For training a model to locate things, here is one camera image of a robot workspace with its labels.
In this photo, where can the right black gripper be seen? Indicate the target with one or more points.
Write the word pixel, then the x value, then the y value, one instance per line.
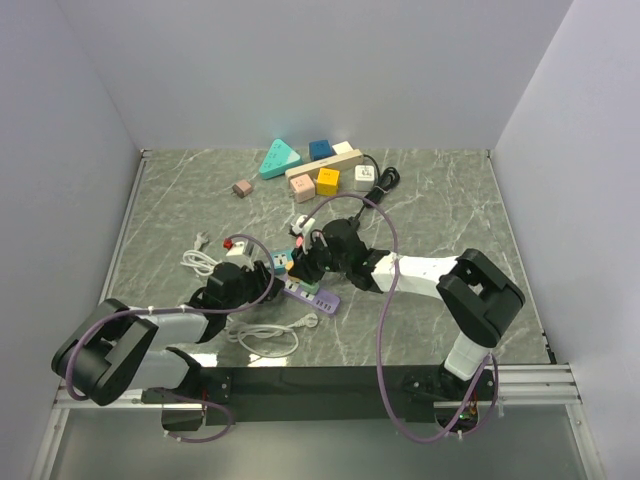
pixel 304 268

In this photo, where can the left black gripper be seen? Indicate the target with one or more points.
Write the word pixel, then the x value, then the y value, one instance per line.
pixel 260 276

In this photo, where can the teal power strip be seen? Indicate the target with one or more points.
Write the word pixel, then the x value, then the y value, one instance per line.
pixel 280 259

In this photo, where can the purple power strip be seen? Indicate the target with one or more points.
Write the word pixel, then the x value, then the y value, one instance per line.
pixel 322 300

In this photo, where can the green small charger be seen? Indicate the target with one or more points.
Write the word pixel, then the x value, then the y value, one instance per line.
pixel 310 288

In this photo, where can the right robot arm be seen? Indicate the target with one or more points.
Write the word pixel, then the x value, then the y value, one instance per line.
pixel 482 300

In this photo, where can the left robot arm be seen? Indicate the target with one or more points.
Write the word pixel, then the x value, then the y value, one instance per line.
pixel 118 347

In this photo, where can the pink cube socket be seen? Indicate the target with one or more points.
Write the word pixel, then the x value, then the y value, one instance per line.
pixel 303 188

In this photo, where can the yellow cube socket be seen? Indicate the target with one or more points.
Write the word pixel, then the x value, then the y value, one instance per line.
pixel 327 182

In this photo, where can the brown small charger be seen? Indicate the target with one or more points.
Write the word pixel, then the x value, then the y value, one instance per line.
pixel 242 188

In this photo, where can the white cube adapter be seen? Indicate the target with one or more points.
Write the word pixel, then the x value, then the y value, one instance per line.
pixel 364 178

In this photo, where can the teal triangular power socket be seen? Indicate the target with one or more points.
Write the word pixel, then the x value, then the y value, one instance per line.
pixel 279 158

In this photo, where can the beige long power strip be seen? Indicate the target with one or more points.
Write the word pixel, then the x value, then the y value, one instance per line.
pixel 339 162

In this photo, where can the dark blue cube socket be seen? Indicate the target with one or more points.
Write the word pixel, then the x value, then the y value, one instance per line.
pixel 319 150

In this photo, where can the black base bar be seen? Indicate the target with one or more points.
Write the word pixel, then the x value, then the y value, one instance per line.
pixel 417 394

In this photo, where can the white cube socket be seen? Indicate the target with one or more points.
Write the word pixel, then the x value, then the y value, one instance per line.
pixel 342 147

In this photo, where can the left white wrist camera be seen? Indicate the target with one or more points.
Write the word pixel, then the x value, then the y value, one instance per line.
pixel 241 254

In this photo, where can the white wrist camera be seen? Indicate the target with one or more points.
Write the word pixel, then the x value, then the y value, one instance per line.
pixel 301 226
pixel 241 254

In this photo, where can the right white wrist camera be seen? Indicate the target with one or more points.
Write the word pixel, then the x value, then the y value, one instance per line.
pixel 301 226

